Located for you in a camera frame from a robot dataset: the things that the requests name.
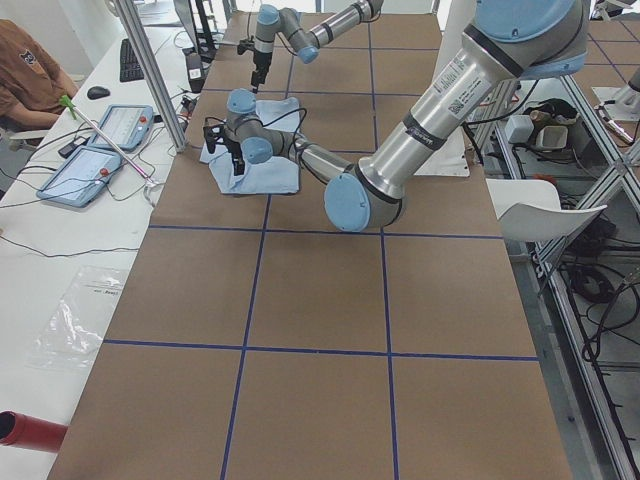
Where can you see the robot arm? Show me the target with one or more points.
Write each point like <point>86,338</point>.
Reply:
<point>505,40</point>
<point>305,43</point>

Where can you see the light blue button-up shirt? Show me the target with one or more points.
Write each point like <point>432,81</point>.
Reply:
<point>278,175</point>

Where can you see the person in brown shirt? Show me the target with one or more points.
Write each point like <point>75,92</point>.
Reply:
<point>32,82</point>

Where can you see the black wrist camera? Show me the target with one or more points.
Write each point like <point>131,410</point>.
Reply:
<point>213,133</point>
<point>244,45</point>

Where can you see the green-tipped reach stick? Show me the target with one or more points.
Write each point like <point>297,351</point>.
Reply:
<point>76,112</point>

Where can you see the lower blue teach pendant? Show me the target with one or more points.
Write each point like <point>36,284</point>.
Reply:
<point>81,178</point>

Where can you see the white chair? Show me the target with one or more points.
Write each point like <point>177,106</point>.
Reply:
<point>530,210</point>

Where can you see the black computer mouse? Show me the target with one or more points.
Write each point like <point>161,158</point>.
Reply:
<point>97,92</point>

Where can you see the upper blue teach pendant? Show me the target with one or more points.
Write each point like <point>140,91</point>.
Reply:
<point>127,125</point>

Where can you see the black keyboard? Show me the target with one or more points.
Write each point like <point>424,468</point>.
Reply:
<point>130,68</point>

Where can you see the red cylinder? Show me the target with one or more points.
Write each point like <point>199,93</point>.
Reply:
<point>27,432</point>

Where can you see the blue teach pendant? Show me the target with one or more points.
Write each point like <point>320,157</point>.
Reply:
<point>127,125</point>
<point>81,178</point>

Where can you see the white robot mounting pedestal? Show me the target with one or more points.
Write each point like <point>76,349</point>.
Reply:
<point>450,160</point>

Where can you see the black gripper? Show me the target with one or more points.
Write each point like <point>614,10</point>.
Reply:
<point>259,61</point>
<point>234,150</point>

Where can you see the black power adapter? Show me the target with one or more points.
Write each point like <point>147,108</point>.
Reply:
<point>195,72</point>

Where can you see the clear plastic bag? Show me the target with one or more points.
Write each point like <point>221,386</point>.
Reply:
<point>73,335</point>

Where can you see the aluminium frame post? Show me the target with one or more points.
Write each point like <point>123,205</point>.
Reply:
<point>132,24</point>

